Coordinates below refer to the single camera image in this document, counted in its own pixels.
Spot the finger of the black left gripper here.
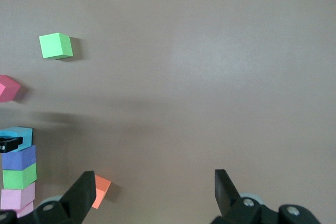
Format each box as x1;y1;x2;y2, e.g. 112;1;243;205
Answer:
0;136;24;154

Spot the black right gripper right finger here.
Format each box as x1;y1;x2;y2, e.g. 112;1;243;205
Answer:
211;169;280;224

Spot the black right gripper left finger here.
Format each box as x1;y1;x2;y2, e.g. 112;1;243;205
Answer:
18;170;97;224

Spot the purple foam cube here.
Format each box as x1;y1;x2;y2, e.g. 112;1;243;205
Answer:
1;144;37;171

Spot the light blue foam cube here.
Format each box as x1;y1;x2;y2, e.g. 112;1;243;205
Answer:
0;126;34;152

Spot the green foam cube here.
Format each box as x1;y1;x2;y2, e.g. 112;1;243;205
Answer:
39;33;74;60
2;163;37;190

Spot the pink foam cube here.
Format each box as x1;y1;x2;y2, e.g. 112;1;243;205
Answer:
0;182;36;210
15;200;35;219

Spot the orange foam cube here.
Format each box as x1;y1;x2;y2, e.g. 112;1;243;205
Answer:
91;174;112;210

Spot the red foam cube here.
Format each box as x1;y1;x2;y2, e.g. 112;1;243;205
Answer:
0;74;22;103

